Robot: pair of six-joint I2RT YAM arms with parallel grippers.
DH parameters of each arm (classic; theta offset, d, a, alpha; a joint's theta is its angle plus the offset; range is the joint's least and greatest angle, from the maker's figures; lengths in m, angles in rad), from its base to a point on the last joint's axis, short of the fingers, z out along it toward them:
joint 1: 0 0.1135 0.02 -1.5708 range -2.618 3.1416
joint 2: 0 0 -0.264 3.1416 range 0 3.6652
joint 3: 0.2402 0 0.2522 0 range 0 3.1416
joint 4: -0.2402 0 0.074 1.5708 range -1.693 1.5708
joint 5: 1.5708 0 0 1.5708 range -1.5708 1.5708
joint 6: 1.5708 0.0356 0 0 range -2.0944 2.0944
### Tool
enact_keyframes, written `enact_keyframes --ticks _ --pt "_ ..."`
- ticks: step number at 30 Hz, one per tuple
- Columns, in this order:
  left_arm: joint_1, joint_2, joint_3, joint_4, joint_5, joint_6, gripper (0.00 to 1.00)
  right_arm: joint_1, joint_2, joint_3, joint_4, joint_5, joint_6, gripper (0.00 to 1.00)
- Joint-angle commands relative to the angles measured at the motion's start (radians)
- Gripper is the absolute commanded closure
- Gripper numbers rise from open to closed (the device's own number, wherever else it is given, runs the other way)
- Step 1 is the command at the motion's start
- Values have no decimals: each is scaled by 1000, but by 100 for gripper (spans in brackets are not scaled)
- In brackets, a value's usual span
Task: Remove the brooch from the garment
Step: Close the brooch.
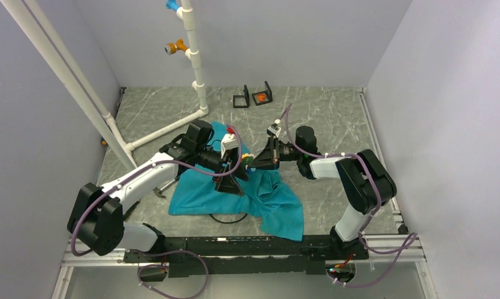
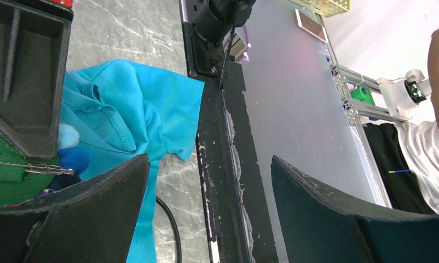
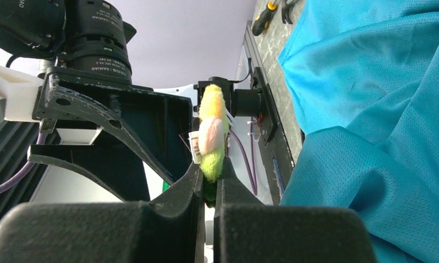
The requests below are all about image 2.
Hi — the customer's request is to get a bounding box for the person in white shirt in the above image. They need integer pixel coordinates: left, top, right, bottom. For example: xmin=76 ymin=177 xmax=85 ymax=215
xmin=363 ymin=28 xmax=439 ymax=214

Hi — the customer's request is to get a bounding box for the smartphone on table edge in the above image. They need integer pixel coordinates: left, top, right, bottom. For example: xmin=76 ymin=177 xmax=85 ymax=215
xmin=295 ymin=9 xmax=329 ymax=44

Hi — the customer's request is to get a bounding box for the yellow perforated box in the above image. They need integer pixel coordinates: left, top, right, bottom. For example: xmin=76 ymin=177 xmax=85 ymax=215
xmin=292 ymin=0 xmax=351 ymax=18

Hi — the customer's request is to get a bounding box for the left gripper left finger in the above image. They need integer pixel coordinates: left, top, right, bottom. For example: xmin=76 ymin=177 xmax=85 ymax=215
xmin=0 ymin=155 xmax=149 ymax=262

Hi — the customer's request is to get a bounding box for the white teleoperation handle device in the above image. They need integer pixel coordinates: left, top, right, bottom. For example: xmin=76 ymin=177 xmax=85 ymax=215
xmin=377 ymin=69 xmax=431 ymax=122

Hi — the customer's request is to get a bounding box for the colourful flower plush patch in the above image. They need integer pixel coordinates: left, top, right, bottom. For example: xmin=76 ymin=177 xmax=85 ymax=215
xmin=0 ymin=123 xmax=90 ymax=206

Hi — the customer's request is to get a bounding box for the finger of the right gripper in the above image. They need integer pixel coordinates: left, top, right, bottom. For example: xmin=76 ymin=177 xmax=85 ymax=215
xmin=0 ymin=1 xmax=74 ymax=160

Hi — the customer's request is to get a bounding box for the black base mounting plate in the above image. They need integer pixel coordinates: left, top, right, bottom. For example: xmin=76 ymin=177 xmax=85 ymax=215
xmin=180 ymin=61 xmax=280 ymax=263

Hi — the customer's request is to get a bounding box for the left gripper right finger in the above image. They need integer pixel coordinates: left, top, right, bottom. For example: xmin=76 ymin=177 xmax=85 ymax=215
xmin=271 ymin=156 xmax=439 ymax=262

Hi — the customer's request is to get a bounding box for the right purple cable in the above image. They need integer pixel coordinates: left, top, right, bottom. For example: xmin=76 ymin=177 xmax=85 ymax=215
xmin=238 ymin=25 xmax=252 ymax=63

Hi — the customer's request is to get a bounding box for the aluminium frame outside cell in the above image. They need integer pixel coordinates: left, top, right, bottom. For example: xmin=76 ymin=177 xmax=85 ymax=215
xmin=326 ymin=33 xmax=407 ymax=208

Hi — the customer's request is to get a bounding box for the teal t-shirt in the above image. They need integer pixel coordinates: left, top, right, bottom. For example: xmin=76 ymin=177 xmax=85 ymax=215
xmin=60 ymin=59 xmax=204 ymax=262

